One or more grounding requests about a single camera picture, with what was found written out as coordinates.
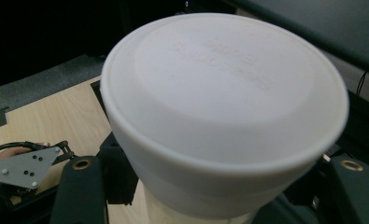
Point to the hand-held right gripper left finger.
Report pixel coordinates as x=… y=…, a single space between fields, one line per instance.
x=79 y=193

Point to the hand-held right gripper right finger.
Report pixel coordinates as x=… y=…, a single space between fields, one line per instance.
x=350 y=196

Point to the cream plastic jar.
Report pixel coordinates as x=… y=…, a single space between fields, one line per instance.
x=179 y=214

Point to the white plastic cup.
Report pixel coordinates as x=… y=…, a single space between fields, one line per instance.
x=222 y=102

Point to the grey felt mat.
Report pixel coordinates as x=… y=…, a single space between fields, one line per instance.
x=42 y=84

